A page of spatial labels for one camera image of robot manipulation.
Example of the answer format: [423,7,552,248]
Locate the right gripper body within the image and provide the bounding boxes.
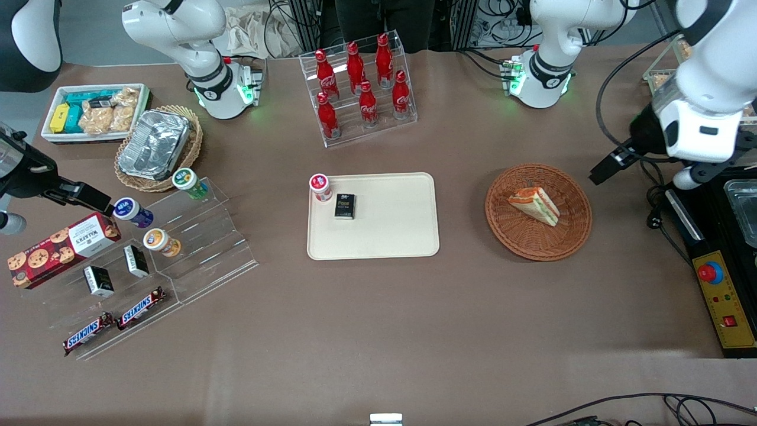
[0,123,60,201]

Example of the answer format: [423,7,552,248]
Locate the triangular sandwich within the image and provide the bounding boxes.
[507,187,561,227]

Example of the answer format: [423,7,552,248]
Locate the white arm base module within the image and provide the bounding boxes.
[499,54,527,96]
[237,59,268,108]

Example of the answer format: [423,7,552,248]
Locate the aluminium foil tray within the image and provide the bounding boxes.
[118,109,192,182]

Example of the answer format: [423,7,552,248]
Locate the brown round wicker basket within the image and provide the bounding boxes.
[484,163,593,262]

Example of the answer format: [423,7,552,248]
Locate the light wicker basket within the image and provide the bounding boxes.
[114,105,204,193]

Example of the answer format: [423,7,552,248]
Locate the beige plastic tray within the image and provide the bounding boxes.
[307,172,441,261]

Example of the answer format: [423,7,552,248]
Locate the purple yogurt cup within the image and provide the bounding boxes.
[112,197,154,230]

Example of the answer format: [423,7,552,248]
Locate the red Walkers shortbread box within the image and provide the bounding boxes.
[7,211,122,290]

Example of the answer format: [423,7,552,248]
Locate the white plastic bin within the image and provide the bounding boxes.
[40,83,152,145]

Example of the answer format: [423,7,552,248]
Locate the yellow snack pack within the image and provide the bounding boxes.
[50,103,71,134]

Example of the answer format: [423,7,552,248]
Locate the small black white box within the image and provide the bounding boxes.
[123,244,150,279]
[83,266,115,298]

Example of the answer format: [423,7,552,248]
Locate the orange yogurt cup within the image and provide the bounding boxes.
[143,228,182,258]

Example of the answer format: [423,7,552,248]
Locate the metal pan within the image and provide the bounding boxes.
[724,179,757,248]

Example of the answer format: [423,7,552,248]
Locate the green yogurt cup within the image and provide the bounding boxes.
[172,167,209,201]

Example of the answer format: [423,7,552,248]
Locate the long teal snack pack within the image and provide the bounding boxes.
[64,89,119,107]

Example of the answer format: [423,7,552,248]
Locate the black countertop appliance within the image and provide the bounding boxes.
[664,164,757,359]

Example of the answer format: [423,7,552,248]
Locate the clear acrylic stepped shelf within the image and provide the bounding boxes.
[112,176,260,306]
[18,228,183,362]

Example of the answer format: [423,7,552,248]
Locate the Snickers bar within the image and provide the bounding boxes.
[116,286,167,331]
[62,312,115,357]

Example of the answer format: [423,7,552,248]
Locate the red emergency stop button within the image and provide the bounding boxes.
[697,260,724,285]

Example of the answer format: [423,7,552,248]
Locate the yellow control panel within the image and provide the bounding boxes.
[692,251,757,350]

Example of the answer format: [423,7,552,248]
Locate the white power strip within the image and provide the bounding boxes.
[482,17,530,47]

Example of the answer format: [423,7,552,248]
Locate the red cola bottle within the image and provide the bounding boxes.
[316,92,341,140]
[314,49,339,100]
[346,41,366,94]
[376,33,394,88]
[358,80,379,128]
[392,70,411,121]

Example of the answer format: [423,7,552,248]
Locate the red lid yogurt cup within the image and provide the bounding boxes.
[309,173,333,203]

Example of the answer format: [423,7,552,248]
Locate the beige cloth bag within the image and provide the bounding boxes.
[213,5,308,60]

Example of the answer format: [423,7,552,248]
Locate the clear acrylic bottle rack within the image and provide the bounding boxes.
[299,30,418,148]

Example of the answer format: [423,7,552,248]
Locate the person in dark clothing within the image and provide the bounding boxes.
[334,0,436,54]

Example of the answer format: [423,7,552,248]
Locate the brown table cloth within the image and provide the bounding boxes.
[0,47,757,426]

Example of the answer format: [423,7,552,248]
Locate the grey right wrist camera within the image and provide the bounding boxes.
[0,212,28,236]

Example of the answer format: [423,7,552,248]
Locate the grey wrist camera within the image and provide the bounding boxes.
[673,167,707,191]
[0,212,28,236]

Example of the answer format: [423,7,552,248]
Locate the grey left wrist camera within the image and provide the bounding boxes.
[673,167,707,191]

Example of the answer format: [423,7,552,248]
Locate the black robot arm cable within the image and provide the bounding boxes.
[595,30,682,165]

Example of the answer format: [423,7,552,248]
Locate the black cable with plug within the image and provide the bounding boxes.
[640,159,681,234]

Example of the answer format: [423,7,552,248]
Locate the white wire rack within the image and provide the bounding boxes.
[642,33,757,119]

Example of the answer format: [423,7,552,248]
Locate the aluminium frame post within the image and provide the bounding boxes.
[289,0,325,54]
[449,0,480,51]

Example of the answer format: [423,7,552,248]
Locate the thin black cable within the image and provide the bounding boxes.
[525,392,757,426]

